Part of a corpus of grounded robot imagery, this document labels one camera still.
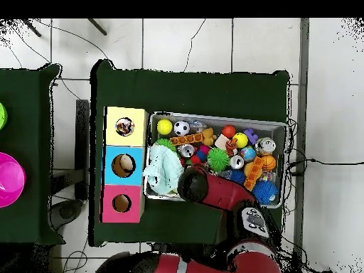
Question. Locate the pink plastic bowl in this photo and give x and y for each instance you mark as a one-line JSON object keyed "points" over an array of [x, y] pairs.
{"points": [[11, 179]]}

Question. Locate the mint waffle cloth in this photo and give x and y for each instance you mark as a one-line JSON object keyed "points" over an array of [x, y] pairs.
{"points": [[165, 170]]}

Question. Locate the black and white soccer ball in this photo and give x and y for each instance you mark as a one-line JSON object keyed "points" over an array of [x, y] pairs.
{"points": [[181, 128]]}

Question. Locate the shallow clear mesh bin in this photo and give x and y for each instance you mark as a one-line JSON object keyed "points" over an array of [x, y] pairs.
{"points": [[270, 129]]}

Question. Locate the long orange plastic brick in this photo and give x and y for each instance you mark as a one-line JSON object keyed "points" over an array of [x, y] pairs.
{"points": [[253, 173]]}

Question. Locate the blue globe ball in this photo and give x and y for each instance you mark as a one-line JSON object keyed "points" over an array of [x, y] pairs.
{"points": [[248, 153]]}

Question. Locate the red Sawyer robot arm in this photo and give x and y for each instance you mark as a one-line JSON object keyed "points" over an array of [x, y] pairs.
{"points": [[224, 193]]}

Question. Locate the yellow smiley face ball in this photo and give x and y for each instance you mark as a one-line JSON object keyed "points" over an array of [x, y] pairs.
{"points": [[240, 140]]}

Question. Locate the orange basketball toy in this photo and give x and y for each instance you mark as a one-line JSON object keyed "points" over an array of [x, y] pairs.
{"points": [[269, 162]]}

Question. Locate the blue spiky rubber ball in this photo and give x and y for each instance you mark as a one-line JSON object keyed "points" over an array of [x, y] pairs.
{"points": [[264, 192]]}

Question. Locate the crushed silver drink can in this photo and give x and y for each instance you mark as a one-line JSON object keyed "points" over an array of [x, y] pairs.
{"points": [[265, 146]]}

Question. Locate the black tripod leg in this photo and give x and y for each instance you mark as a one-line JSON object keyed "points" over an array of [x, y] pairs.
{"points": [[31, 27], [97, 27]]}

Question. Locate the green plastic bowl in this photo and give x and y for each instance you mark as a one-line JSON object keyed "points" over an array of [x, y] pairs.
{"points": [[2, 116]]}

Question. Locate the dark green tablecloth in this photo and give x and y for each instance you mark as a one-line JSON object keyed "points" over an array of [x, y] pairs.
{"points": [[22, 85], [184, 91]]}

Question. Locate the wooden box with three holes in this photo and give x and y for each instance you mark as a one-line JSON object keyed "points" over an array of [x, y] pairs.
{"points": [[139, 136]]}

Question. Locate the plain yellow ball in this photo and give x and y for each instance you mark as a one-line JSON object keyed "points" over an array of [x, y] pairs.
{"points": [[164, 126]]}

